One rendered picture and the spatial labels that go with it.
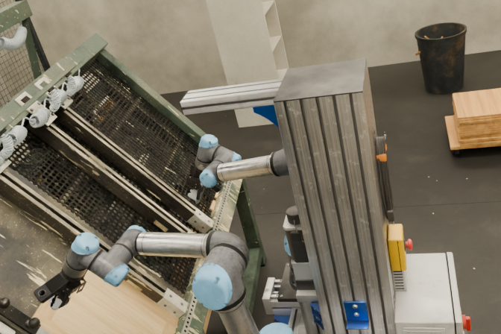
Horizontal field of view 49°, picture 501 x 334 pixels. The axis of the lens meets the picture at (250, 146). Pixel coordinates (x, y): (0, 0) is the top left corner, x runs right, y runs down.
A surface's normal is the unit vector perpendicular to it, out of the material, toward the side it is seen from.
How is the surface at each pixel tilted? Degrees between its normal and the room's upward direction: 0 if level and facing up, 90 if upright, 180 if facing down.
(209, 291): 82
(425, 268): 0
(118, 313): 55
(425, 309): 0
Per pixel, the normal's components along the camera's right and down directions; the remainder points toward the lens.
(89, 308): 0.66, -0.61
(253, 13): -0.22, 0.49
